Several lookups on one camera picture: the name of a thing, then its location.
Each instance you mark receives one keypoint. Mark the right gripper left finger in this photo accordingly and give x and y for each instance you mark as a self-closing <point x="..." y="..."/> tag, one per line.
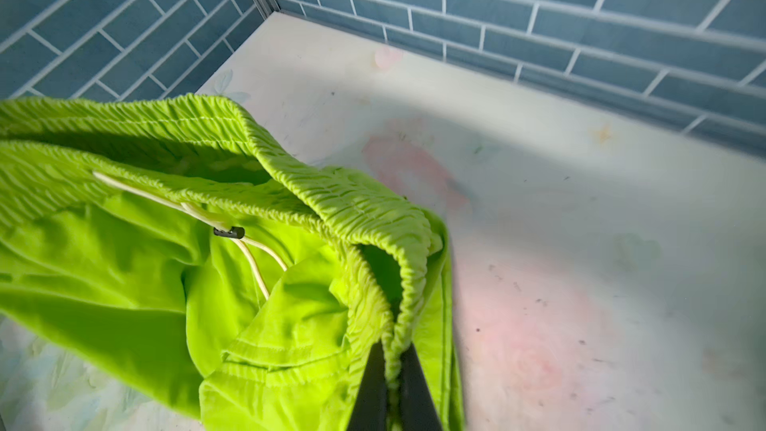
<point x="370" y="409"/>

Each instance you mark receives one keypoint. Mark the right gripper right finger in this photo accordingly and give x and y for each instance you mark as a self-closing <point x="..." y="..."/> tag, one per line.
<point x="417" y="408"/>

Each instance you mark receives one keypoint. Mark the lime green shorts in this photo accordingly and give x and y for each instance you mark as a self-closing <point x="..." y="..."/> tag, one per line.
<point x="176" y="245"/>

